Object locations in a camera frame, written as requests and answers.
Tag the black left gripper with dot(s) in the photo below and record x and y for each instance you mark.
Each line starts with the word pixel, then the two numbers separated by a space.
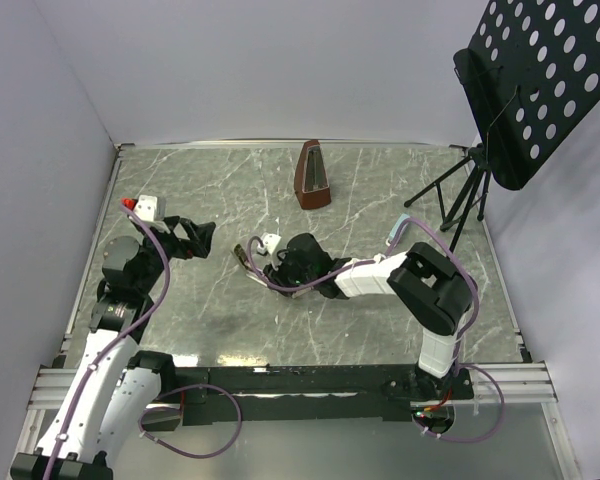
pixel 198 234

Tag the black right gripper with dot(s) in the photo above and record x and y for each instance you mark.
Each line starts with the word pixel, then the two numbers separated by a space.
pixel 277 275

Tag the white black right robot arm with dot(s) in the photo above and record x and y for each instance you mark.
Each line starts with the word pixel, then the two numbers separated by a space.
pixel 426 282

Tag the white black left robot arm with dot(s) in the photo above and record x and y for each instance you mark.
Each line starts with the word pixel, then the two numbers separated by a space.
pixel 115 380

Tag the white staple box sleeve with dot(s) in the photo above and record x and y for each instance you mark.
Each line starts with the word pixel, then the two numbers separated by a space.
pixel 299 293

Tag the brown wooden metronome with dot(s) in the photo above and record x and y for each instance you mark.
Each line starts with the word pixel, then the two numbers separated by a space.
pixel 311 185

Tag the black perforated music stand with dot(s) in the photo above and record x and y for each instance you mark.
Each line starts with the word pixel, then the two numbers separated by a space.
pixel 531 73

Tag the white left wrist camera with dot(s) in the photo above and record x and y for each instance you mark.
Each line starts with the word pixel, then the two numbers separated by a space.
pixel 150 210

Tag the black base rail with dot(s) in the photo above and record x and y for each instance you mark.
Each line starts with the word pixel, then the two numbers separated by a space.
pixel 277 393

